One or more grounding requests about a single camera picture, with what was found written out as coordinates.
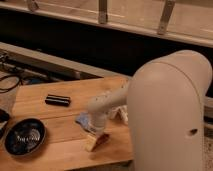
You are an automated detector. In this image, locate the red chili pepper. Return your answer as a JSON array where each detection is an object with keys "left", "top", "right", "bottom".
[{"left": 93, "top": 133, "right": 110, "bottom": 149}]

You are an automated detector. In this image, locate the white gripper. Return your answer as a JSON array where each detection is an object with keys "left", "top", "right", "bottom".
[{"left": 85, "top": 115, "right": 107, "bottom": 152}]

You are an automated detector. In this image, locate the black object at left edge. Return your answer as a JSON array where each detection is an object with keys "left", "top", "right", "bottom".
[{"left": 0, "top": 109, "right": 10, "bottom": 139}]

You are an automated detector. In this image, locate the black rectangular box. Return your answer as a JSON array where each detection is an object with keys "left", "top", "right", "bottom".
[{"left": 45, "top": 94, "right": 71, "bottom": 107}]

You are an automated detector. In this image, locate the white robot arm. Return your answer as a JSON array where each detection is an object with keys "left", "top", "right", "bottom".
[{"left": 87, "top": 50, "right": 212, "bottom": 171}]

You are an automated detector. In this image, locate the blue sponge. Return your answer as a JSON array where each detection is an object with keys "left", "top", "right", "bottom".
[{"left": 75, "top": 113, "right": 89, "bottom": 131}]

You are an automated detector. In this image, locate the black cable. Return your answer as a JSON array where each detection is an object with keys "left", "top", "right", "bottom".
[{"left": 0, "top": 74, "right": 23, "bottom": 94}]

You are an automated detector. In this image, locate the black round bowl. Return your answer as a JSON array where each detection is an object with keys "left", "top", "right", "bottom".
[{"left": 4, "top": 118, "right": 46, "bottom": 156}]

